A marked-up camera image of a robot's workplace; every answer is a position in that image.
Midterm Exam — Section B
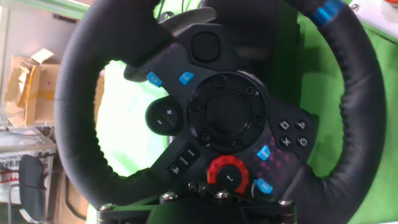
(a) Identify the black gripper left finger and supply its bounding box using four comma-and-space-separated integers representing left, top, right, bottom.
96, 182, 198, 224

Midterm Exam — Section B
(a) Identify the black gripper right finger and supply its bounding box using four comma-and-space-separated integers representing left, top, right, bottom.
198, 182, 296, 224

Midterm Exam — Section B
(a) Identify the black leather steering wheel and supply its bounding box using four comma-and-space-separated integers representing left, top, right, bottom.
54, 0, 386, 224

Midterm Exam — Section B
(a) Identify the cardboard box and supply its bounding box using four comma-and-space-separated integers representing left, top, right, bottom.
4, 48, 105, 128

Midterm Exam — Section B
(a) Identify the green cloth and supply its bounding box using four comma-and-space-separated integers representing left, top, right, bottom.
86, 0, 398, 224

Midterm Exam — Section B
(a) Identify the white box red button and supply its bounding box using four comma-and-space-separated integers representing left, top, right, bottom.
349, 0, 398, 44

